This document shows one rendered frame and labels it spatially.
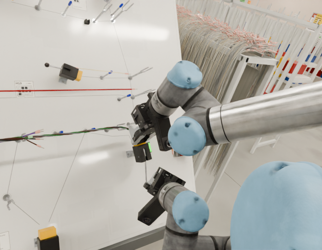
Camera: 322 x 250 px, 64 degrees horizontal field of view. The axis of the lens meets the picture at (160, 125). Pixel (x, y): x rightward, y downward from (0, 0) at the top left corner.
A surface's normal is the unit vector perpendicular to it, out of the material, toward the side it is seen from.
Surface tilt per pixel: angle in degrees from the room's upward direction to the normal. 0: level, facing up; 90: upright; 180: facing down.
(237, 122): 80
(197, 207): 58
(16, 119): 52
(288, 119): 94
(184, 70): 28
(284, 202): 87
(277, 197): 87
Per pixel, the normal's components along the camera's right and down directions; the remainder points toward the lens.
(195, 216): 0.27, -0.01
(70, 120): 0.57, -0.09
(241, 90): -0.78, 0.10
